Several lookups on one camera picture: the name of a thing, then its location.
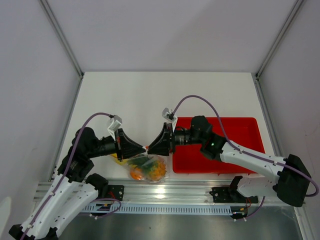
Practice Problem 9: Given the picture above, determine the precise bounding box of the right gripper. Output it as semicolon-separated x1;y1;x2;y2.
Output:
147;123;204;157

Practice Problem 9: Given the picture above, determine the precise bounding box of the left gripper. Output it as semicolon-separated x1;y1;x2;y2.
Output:
87;127;146;161

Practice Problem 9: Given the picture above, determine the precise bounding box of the yellow toy lemon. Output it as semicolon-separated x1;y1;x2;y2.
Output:
110;154;121;164

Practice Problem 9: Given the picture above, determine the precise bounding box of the clear zip top bag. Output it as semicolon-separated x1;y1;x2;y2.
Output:
110;146;168;183

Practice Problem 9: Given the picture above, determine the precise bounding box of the toy pineapple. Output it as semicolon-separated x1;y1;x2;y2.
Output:
127;154;167;182

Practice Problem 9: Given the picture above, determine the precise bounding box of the toy orange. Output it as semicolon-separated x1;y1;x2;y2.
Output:
130;171;144;181

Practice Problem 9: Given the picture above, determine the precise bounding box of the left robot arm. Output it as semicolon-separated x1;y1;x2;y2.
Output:
8;127;146;240

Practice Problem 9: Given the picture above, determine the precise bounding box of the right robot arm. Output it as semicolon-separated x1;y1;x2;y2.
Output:
147;115;312;207

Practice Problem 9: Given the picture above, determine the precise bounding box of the red plastic tray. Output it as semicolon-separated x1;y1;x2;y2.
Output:
172;116;272;176

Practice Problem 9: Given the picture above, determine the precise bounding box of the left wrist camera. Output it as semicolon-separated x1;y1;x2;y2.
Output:
107;115;123;140

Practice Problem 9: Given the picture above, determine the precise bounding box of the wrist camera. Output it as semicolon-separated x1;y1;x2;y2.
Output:
162;107;178;131
107;115;123;140

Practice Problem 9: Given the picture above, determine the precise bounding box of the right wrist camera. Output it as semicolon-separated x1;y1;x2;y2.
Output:
162;107;178;131

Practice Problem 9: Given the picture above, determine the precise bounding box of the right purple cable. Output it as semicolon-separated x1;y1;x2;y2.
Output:
172;94;320;197

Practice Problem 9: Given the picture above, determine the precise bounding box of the purple cable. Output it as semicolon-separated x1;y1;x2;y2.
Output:
172;94;320;197
19;112;113;240

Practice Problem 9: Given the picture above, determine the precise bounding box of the aluminium mounting rail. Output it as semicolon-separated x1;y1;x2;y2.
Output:
33;178;306;207

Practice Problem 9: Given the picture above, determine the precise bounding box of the white slotted cable duct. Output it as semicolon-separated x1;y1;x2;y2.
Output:
80;203;233;216

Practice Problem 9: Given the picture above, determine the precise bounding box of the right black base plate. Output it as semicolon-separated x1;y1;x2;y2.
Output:
209;186;259;204

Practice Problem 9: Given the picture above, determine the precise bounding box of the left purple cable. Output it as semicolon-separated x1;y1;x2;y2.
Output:
19;112;113;240

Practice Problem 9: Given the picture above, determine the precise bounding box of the left aluminium corner post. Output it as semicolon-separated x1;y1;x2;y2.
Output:
38;0;84;79

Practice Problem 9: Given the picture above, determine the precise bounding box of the aluminium corner post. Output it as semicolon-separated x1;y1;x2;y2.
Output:
38;0;84;79
255;0;307;81

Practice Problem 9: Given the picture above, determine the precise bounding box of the right aluminium corner post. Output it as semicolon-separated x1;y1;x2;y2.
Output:
255;0;307;81

